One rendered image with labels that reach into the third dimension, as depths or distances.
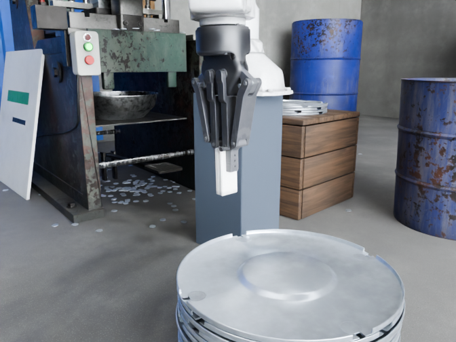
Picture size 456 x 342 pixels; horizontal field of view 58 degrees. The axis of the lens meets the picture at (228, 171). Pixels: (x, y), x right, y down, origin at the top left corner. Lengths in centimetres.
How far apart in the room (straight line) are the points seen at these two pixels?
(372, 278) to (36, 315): 72
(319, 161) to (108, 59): 82
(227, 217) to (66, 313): 47
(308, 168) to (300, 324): 102
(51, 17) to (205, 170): 70
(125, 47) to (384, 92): 353
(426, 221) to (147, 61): 112
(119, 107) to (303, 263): 123
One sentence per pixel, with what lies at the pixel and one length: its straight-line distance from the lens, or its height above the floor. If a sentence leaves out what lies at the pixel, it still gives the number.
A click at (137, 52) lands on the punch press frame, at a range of 162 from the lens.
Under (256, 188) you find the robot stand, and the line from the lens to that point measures 115.
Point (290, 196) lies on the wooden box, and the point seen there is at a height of 8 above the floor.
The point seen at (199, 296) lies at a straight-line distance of 52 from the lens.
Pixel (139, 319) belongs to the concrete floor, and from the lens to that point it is 96.
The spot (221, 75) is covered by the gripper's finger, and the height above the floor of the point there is 51.
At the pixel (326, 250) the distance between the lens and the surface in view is 65.
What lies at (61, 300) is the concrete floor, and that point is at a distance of 107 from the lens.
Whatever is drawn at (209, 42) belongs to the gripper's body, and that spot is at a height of 55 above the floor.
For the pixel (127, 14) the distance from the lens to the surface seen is 168.
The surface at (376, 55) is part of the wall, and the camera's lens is 480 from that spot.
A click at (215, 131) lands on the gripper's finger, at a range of 60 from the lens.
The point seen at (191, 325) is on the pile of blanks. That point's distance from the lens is 52.
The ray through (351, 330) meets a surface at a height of 25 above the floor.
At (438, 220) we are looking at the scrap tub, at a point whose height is 5.
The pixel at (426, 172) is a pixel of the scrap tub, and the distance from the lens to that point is 143.
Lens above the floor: 52
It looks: 14 degrees down
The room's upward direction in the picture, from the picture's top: straight up
